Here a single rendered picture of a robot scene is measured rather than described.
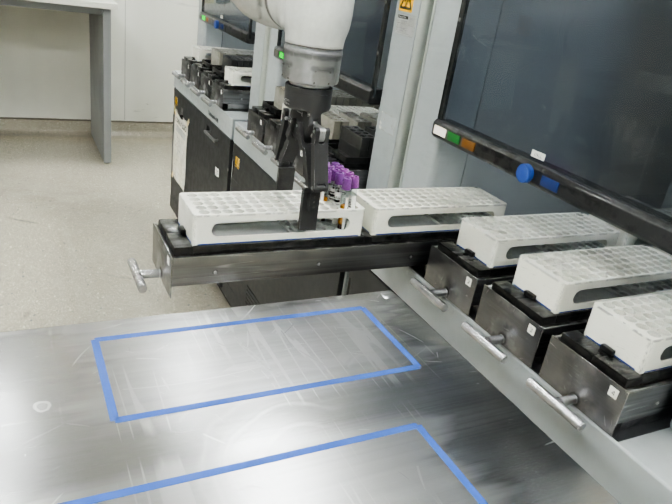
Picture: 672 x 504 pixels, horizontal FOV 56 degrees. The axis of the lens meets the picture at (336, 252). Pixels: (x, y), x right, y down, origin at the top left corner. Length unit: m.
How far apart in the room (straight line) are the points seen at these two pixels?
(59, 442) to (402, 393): 0.34
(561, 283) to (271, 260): 0.44
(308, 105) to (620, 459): 0.65
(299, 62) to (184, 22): 3.61
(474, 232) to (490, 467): 0.54
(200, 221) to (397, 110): 0.59
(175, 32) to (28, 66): 0.94
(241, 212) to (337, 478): 0.53
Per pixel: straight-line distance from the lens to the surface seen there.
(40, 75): 4.50
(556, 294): 0.98
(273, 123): 1.82
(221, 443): 0.61
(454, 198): 1.23
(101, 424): 0.64
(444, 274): 1.12
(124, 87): 4.56
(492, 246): 1.07
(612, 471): 0.93
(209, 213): 0.98
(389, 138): 1.43
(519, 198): 1.47
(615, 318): 0.91
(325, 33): 0.97
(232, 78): 2.28
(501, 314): 1.01
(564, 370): 0.94
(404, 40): 1.40
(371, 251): 1.10
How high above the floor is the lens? 1.23
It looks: 24 degrees down
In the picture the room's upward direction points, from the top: 9 degrees clockwise
